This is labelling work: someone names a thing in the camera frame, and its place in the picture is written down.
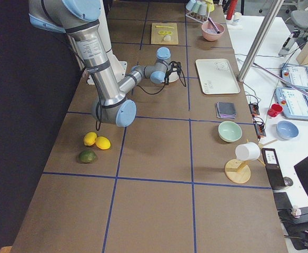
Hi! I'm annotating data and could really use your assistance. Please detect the white bear tray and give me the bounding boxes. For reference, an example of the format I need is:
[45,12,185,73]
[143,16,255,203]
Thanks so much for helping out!
[195,59,240,95]

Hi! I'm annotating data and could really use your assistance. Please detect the green bowl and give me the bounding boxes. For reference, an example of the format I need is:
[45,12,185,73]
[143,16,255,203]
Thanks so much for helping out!
[218,121,243,143]

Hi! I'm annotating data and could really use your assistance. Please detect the bamboo cutting board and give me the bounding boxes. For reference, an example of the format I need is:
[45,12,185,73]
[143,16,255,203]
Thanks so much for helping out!
[151,23,179,45]

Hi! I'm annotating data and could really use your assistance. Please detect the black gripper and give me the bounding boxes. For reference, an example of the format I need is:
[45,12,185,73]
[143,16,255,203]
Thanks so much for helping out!
[166,61,181,78]

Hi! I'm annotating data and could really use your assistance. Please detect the yellow lemon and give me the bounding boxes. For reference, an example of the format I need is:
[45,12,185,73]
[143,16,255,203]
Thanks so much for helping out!
[83,132,97,147]
[95,136,111,150]

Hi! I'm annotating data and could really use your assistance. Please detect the red bottle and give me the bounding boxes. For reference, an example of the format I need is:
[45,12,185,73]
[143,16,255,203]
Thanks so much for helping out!
[226,0,238,21]

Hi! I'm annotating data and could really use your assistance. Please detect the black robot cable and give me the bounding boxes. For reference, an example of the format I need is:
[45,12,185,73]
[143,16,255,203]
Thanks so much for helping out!
[131,61,187,96]

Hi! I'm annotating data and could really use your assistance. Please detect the green lime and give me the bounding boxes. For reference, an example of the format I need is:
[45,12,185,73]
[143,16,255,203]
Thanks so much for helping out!
[78,150,97,163]

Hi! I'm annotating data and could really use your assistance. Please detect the wire cup rack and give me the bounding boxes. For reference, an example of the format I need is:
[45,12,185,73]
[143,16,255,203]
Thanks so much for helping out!
[185,11,211,23]

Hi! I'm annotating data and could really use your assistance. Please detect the black box with label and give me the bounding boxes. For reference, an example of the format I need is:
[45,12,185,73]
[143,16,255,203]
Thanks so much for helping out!
[261,148,286,190]

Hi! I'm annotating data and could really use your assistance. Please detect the teach pendant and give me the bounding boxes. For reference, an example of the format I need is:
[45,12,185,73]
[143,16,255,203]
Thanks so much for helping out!
[275,87,308,121]
[280,64,308,92]

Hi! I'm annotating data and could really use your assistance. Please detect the cream round plate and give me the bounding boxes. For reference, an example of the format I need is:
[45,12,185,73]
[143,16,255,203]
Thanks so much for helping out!
[166,72,179,83]

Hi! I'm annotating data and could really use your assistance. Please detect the metal tongs black tip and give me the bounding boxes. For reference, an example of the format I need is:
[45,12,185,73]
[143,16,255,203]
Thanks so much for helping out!
[207,17,220,34]

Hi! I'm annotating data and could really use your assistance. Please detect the pastel cups on rack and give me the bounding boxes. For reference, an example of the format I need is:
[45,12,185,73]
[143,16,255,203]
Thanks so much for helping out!
[186,0,215,16]

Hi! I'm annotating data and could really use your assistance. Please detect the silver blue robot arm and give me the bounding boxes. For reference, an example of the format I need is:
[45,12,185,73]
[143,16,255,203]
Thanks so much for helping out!
[28,1,182,127]

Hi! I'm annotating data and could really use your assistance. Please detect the grey folded cloth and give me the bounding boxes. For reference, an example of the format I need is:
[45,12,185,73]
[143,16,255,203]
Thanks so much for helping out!
[215,102,237,119]

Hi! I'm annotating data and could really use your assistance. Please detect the white cup on stand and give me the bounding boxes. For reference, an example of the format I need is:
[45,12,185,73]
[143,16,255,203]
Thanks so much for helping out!
[235,142,261,161]

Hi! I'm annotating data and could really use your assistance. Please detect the red cup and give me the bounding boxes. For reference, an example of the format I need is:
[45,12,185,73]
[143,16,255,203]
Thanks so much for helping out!
[267,103,283,117]

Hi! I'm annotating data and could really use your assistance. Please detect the near teach pendant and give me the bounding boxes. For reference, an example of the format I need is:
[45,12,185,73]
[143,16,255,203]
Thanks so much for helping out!
[275,87,308,121]

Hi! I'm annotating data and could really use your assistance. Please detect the black power strip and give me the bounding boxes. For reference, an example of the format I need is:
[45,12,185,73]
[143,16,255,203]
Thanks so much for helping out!
[249,103,266,140]

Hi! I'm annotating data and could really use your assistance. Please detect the pink bowl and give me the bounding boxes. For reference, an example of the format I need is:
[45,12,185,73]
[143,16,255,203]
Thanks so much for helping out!
[201,21,225,42]

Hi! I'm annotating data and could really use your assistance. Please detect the blue bowl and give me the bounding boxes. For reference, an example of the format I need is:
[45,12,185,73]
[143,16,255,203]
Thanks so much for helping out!
[276,120,299,140]

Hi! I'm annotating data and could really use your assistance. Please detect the wooden cup stand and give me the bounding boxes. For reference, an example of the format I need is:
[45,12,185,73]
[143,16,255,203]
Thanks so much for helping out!
[224,139,277,184]

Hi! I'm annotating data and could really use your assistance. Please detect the aluminium frame post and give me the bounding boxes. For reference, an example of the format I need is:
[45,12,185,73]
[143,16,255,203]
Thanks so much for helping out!
[237,0,284,82]

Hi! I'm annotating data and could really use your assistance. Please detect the far teach pendant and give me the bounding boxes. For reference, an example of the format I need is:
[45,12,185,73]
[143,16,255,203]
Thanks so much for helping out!
[280,64,308,92]

